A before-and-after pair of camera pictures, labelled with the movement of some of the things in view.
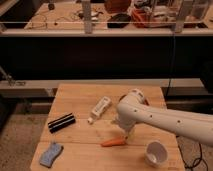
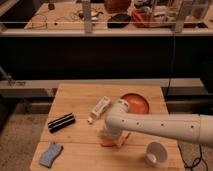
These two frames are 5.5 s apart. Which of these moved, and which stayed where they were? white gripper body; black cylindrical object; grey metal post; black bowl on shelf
Moved: white gripper body
Stayed: grey metal post; black bowl on shelf; black cylindrical object
